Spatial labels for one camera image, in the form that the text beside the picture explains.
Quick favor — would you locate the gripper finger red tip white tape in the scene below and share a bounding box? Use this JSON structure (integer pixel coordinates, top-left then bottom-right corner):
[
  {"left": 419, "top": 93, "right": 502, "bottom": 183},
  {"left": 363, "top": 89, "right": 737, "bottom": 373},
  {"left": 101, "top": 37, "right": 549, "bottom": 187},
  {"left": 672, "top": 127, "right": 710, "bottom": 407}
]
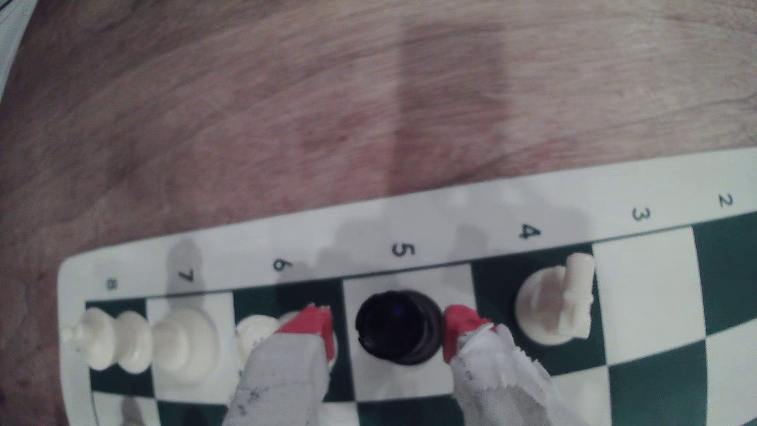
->
[
  {"left": 442, "top": 305, "right": 583, "bottom": 426},
  {"left": 222, "top": 305, "right": 336, "bottom": 426}
]

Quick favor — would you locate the large black chess piece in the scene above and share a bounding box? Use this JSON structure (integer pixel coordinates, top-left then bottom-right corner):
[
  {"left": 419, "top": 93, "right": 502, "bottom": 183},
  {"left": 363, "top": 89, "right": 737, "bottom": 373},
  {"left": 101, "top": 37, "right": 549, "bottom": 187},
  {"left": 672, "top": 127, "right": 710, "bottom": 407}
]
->
[{"left": 355, "top": 290, "right": 444, "bottom": 366}]

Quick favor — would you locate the white chess knight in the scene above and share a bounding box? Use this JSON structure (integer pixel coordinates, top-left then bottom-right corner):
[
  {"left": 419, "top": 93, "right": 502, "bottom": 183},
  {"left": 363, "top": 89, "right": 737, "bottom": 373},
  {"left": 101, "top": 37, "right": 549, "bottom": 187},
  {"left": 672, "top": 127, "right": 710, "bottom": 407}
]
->
[{"left": 513, "top": 252, "right": 596, "bottom": 347}]

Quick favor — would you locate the tall white chess piece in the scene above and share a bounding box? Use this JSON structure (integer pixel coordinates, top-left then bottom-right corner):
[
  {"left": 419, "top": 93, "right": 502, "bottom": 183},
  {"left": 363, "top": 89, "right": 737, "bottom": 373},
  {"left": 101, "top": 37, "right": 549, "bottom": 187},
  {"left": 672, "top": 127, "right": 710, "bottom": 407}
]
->
[{"left": 61, "top": 305, "right": 221, "bottom": 385}]

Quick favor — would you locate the green white chess board mat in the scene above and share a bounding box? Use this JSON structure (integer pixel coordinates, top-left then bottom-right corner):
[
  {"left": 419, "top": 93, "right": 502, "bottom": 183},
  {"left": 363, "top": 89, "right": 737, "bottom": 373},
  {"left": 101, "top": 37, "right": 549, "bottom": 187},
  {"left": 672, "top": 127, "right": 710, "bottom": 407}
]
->
[{"left": 57, "top": 147, "right": 757, "bottom": 426}]

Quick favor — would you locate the white sheet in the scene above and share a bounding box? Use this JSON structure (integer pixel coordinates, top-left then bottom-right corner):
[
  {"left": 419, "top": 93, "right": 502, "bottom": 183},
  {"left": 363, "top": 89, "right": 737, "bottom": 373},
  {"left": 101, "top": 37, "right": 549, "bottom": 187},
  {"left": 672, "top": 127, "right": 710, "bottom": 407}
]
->
[{"left": 0, "top": 0, "right": 37, "bottom": 98}]

